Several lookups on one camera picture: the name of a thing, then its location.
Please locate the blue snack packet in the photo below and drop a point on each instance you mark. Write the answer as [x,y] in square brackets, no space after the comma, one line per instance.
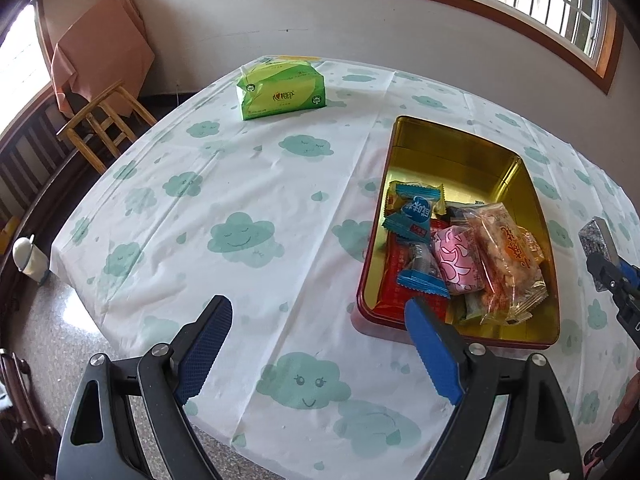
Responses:
[415,208]

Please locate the pink cloth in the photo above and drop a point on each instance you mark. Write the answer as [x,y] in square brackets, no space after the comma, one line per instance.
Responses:
[100,50]

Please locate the clear candy packet blue ends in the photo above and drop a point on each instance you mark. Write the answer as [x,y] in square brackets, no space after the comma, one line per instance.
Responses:
[417,265]

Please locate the silver black snack packet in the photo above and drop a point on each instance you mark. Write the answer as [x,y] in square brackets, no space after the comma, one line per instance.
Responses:
[595,237]

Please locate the cloud printed tablecloth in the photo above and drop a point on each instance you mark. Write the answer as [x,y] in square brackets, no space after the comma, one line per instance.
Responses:
[250,185]

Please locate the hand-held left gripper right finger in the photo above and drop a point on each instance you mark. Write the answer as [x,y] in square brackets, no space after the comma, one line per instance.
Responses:
[437,355]

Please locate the clear orange rice cracker packet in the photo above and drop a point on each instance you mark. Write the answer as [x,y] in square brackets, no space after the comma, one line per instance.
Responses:
[505,260]

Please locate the person's right hand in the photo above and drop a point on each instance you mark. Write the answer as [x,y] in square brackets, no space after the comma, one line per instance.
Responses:
[631,395]

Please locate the maroon tin box gold inside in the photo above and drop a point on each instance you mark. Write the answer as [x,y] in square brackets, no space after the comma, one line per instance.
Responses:
[450,165]

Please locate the dark wooden chair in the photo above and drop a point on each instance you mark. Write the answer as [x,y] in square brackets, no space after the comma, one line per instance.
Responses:
[20,410]

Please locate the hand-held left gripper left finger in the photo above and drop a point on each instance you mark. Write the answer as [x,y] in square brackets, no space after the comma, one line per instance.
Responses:
[205,350]

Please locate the pink snack packet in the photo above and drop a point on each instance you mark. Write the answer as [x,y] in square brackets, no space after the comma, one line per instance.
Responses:
[457,260]

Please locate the green tissue pack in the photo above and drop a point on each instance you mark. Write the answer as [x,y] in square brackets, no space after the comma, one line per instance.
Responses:
[280,95]

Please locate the dark wooden bench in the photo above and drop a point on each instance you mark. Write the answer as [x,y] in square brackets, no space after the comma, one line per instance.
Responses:
[30,170]

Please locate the large red snack packet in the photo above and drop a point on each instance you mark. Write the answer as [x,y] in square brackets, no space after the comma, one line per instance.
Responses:
[395,260]

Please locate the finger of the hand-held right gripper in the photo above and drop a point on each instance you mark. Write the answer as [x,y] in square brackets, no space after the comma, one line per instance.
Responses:
[605,272]
[632,274]

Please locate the small blue orange candy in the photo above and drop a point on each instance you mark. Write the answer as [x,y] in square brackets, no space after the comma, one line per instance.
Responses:
[420,190]

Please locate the light wooden stool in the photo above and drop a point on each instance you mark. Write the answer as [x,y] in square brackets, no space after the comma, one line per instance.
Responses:
[87,112]

